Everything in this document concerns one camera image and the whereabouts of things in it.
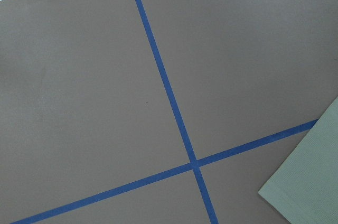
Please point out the green long sleeve shirt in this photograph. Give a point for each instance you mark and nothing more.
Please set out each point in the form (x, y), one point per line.
(304, 188)

